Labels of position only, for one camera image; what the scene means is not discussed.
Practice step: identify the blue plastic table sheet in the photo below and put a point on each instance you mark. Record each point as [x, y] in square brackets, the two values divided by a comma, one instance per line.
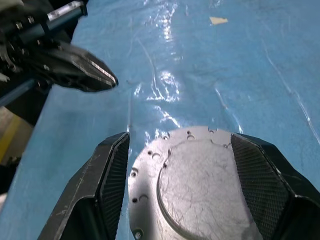
[212, 75]

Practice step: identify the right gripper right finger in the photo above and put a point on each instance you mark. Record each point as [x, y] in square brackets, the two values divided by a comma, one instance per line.
[275, 195]

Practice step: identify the silver round motor cover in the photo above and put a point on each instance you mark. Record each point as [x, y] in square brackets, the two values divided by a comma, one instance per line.
[195, 185]

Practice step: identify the small beige scrap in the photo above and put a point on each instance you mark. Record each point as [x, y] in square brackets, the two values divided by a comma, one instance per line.
[218, 20]

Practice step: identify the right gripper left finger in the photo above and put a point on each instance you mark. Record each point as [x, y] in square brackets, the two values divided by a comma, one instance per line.
[90, 195]

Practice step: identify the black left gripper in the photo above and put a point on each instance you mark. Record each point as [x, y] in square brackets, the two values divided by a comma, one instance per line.
[22, 27]

